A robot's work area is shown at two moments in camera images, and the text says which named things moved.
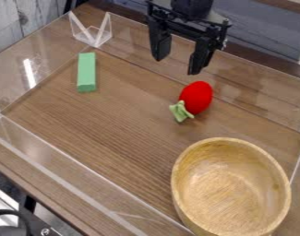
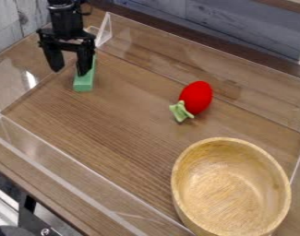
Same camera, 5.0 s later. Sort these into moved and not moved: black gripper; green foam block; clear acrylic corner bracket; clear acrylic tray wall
Moved: black gripper
Not moved: clear acrylic corner bracket; clear acrylic tray wall; green foam block
